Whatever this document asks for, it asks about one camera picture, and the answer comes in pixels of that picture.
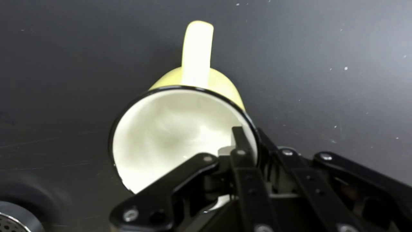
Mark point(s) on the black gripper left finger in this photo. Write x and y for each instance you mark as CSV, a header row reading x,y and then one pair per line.
x,y
252,194

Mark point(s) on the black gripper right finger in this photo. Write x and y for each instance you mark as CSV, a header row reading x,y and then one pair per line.
x,y
343,185

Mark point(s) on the grey round metal object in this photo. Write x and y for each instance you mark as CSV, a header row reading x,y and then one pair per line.
x,y
17,220

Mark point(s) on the yellow enamel cup black rim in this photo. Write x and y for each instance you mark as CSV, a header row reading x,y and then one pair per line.
x,y
172,129

